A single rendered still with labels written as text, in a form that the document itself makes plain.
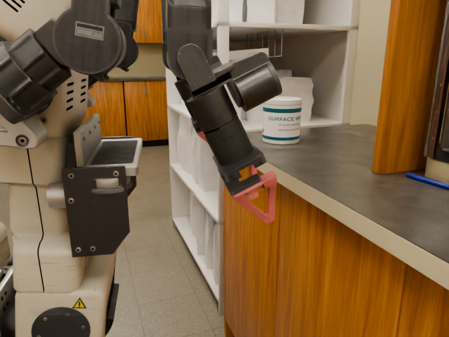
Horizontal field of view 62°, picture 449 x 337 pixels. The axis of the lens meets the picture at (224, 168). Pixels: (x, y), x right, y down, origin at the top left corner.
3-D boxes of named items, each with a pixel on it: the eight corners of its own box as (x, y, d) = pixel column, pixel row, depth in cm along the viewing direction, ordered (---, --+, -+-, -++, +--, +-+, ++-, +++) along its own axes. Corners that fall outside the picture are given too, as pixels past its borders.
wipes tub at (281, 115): (287, 136, 140) (289, 95, 136) (307, 143, 128) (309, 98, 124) (255, 138, 136) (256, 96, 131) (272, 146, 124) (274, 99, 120)
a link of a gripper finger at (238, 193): (280, 198, 60) (257, 148, 57) (296, 217, 53) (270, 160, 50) (242, 218, 60) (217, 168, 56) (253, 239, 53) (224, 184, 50)
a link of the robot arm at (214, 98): (182, 93, 55) (184, 96, 50) (223, 71, 55) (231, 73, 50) (202, 134, 57) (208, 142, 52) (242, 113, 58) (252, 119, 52)
